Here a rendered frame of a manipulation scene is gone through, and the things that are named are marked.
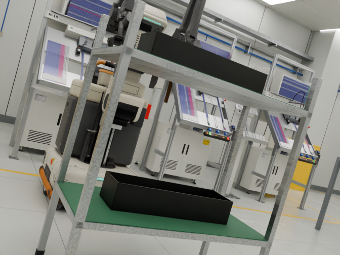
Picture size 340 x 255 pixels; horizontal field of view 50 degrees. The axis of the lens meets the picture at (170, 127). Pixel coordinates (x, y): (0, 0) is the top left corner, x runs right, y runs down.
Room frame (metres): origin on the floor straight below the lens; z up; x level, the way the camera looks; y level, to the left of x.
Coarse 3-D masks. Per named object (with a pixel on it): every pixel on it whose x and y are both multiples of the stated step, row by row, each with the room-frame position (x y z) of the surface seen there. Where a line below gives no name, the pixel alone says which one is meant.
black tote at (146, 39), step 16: (160, 32) 1.39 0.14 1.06; (144, 48) 1.46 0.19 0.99; (160, 48) 1.40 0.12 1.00; (176, 48) 1.43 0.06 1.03; (192, 48) 1.46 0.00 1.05; (192, 64) 1.47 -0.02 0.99; (208, 64) 1.51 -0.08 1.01; (224, 64) 1.54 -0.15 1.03; (240, 64) 1.58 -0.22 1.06; (240, 80) 1.59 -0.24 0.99; (256, 80) 1.63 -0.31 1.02
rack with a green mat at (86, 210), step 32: (128, 32) 1.19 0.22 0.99; (128, 64) 1.19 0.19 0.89; (160, 64) 1.24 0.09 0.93; (224, 96) 1.73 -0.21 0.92; (256, 96) 1.45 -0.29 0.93; (64, 160) 1.56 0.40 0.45; (96, 160) 1.18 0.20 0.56; (288, 160) 1.60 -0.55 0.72; (64, 192) 1.43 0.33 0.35; (96, 192) 1.56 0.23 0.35; (224, 192) 1.97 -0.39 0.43; (96, 224) 1.21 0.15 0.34; (128, 224) 1.28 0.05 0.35; (160, 224) 1.38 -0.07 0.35; (192, 224) 1.50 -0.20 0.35
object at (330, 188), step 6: (336, 162) 3.80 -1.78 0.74; (336, 168) 3.78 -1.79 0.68; (336, 174) 3.78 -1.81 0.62; (330, 180) 3.80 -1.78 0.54; (330, 186) 3.78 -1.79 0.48; (330, 192) 3.78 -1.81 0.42; (324, 198) 3.80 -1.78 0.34; (324, 204) 3.78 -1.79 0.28; (324, 210) 3.78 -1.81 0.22; (318, 222) 3.79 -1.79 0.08; (318, 228) 3.78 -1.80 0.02
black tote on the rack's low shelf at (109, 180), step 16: (112, 176) 1.46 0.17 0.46; (128, 176) 1.57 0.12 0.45; (112, 192) 1.41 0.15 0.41; (128, 192) 1.40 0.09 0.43; (144, 192) 1.43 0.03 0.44; (160, 192) 1.47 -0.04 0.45; (176, 192) 1.50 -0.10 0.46; (192, 192) 1.74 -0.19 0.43; (208, 192) 1.78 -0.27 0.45; (112, 208) 1.38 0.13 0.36; (128, 208) 1.41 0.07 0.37; (144, 208) 1.44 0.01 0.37; (160, 208) 1.48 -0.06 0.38; (176, 208) 1.51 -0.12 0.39; (192, 208) 1.55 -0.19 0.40; (208, 208) 1.59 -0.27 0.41; (224, 208) 1.63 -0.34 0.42; (224, 224) 1.64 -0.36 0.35
